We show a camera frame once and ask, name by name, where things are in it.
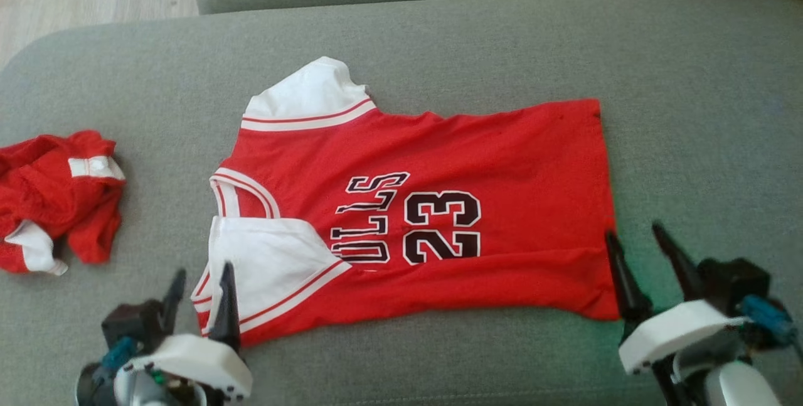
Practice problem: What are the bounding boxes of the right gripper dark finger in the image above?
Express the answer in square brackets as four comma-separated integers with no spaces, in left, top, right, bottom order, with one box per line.
[651,220,705,301]
[604,230,654,324]

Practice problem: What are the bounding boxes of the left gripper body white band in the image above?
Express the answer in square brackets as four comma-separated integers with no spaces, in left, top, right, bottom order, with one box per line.
[121,333,253,405]

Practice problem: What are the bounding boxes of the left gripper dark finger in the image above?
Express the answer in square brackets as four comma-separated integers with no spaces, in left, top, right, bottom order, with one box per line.
[159,268,188,339]
[208,261,242,353]

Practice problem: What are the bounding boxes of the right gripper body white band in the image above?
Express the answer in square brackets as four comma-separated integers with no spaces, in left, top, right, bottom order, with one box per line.
[617,299,748,406]

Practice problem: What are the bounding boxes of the red shorts white stripes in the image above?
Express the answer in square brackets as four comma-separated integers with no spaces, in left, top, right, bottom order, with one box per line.
[0,129,127,277]

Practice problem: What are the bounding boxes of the red basketball jersey number 23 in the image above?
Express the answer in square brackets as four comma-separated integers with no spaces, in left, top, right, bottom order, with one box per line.
[191,56,622,348]

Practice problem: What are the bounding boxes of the grey sofa seat cushion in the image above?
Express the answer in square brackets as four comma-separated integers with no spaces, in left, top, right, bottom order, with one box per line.
[0,0,803,406]

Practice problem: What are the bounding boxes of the left camera cable blue plug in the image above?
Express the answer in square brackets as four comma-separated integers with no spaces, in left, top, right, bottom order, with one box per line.
[102,336,137,373]

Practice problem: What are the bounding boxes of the camera cable blue plug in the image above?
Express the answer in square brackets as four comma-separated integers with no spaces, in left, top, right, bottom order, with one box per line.
[739,295,803,363]
[102,336,137,373]

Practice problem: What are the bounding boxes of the right camera cable blue plug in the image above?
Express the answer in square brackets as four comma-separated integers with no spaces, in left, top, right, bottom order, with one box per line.
[739,295,803,363]

